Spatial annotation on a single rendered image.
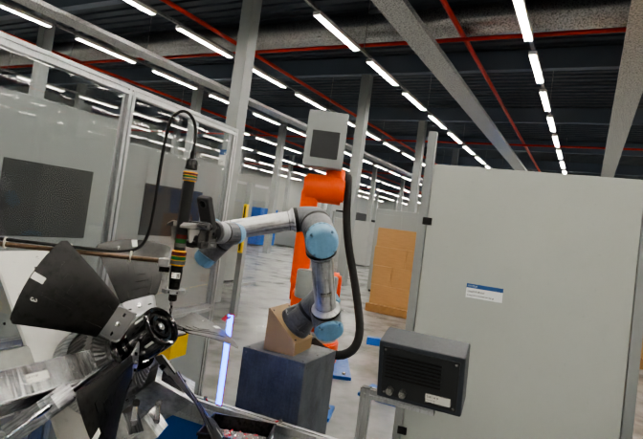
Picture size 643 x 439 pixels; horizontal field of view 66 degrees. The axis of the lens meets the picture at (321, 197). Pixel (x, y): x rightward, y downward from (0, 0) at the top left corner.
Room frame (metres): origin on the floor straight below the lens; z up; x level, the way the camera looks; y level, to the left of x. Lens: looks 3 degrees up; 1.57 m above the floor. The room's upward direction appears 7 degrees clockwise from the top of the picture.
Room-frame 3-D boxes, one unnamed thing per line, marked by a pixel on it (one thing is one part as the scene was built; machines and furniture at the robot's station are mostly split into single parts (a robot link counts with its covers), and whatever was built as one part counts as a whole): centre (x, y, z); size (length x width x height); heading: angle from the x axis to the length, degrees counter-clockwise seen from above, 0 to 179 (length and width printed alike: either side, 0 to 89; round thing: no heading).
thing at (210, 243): (1.60, 0.36, 1.48); 0.12 x 0.08 x 0.09; 158
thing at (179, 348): (1.94, 0.54, 1.02); 0.16 x 0.10 x 0.11; 67
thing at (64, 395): (1.18, 0.54, 1.08); 0.07 x 0.04 x 0.06; 168
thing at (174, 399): (1.56, 0.41, 0.98); 0.20 x 0.16 x 0.20; 67
